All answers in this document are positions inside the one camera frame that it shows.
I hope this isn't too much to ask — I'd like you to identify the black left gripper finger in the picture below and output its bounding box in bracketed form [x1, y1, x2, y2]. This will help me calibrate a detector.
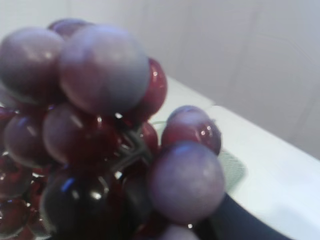
[193, 194, 290, 240]

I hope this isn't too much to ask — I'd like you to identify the purple artificial grape bunch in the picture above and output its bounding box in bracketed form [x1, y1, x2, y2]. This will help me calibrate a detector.
[0, 19, 226, 240]

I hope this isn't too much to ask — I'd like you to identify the green woven plastic basket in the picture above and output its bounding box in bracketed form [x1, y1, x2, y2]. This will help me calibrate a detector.
[150, 121, 246, 194]

